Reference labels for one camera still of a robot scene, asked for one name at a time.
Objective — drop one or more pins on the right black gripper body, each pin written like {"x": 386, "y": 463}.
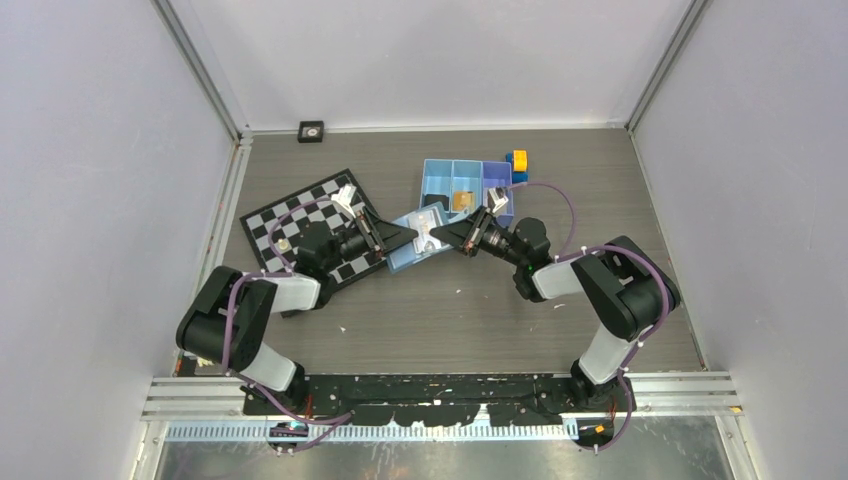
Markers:
{"x": 492, "y": 239}

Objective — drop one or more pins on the black white chessboard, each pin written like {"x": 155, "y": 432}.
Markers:
{"x": 286, "y": 217}

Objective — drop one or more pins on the blue compartment organizer tray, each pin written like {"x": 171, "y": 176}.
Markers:
{"x": 444, "y": 176}

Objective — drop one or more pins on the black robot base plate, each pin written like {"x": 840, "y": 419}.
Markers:
{"x": 440, "y": 400}

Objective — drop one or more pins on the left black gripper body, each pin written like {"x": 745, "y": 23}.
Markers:
{"x": 354, "y": 243}

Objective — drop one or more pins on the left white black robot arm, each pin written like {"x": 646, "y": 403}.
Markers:
{"x": 228, "y": 318}

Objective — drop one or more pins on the orange card in tray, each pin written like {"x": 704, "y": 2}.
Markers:
{"x": 463, "y": 201}

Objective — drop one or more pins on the black item in tray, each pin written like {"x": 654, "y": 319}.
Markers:
{"x": 436, "y": 199}

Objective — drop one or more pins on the small black square box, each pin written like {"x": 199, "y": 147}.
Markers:
{"x": 311, "y": 131}

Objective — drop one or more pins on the blue and orange toy block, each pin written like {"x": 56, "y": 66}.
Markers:
{"x": 518, "y": 161}

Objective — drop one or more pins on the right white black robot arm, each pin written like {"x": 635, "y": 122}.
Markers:
{"x": 628, "y": 292}

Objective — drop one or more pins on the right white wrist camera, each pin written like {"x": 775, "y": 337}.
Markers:
{"x": 497, "y": 200}

